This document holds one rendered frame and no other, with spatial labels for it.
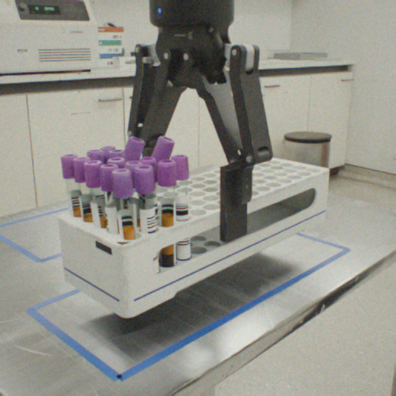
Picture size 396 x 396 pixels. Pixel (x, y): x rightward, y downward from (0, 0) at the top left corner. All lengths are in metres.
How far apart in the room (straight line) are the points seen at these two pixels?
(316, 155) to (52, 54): 1.70
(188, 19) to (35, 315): 0.29
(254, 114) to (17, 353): 0.27
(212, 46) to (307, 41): 3.95
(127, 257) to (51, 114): 2.14
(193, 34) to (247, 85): 0.07
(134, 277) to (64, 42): 2.18
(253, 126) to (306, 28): 3.98
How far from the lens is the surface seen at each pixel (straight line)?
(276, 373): 1.78
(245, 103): 0.41
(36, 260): 0.60
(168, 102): 0.49
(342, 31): 4.18
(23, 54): 2.45
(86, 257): 0.43
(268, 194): 0.50
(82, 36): 2.57
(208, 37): 0.44
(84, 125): 2.59
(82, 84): 2.62
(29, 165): 2.50
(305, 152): 3.25
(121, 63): 2.80
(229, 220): 0.45
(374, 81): 4.01
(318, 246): 0.63
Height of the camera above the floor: 1.06
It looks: 17 degrees down
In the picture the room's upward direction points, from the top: straight up
